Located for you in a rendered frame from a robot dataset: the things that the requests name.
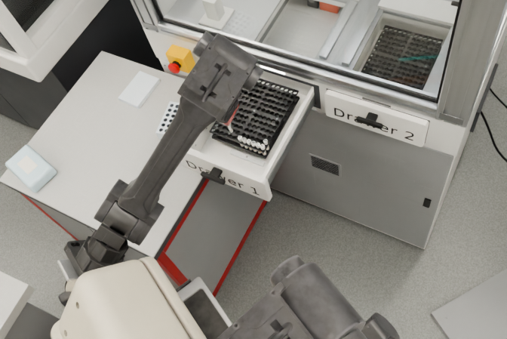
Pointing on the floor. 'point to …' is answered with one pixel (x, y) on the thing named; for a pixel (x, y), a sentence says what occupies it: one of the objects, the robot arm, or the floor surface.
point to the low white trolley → (124, 72)
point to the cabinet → (370, 172)
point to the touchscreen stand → (477, 312)
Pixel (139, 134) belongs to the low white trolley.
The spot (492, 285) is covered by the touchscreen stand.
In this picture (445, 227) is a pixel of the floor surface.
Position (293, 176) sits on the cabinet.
